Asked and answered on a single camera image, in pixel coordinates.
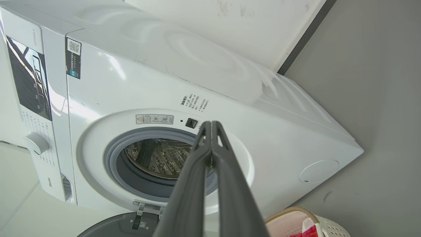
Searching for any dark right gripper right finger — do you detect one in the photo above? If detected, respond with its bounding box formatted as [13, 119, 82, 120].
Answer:
[211, 121, 270, 237]

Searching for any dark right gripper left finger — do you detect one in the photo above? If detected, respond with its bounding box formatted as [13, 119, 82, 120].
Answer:
[152, 121, 212, 237]

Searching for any red garment with print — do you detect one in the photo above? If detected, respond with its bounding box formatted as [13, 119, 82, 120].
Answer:
[289, 223, 324, 237]

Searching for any stainless steel washing machine drum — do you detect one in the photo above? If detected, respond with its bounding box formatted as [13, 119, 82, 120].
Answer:
[124, 139, 194, 180]

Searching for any cream perforated laundry basket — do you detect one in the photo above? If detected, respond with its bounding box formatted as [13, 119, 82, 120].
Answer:
[264, 207, 352, 237]

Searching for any black glass washer door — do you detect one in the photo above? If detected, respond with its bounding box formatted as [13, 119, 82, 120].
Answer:
[77, 212, 171, 237]

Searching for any silver washing machine dial knob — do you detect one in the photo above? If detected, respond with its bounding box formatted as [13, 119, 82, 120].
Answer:
[24, 132, 50, 155]

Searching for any black washing machine display panel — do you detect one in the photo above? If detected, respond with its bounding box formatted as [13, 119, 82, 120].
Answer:
[6, 36, 52, 121]

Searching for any silver metal door hinge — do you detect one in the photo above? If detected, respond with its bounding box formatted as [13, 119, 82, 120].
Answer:
[133, 200, 163, 219]

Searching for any white front-load washing machine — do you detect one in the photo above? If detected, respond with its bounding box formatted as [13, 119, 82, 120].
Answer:
[0, 0, 364, 232]

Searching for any grey rubber door gasket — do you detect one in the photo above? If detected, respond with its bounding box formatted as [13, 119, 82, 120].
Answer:
[105, 127, 218, 203]

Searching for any grey warning sticker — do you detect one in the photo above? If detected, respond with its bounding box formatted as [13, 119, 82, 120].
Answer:
[136, 114, 174, 125]

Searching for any round filter cover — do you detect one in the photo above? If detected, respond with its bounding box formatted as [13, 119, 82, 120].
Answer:
[299, 160, 339, 183]

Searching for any small text sticker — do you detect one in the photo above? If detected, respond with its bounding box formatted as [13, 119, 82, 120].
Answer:
[180, 94, 209, 112]

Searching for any black sticker with QR code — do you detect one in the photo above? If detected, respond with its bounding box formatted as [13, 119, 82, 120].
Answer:
[65, 37, 82, 79]

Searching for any black wall baseboard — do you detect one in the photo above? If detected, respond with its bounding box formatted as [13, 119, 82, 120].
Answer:
[277, 0, 337, 75]

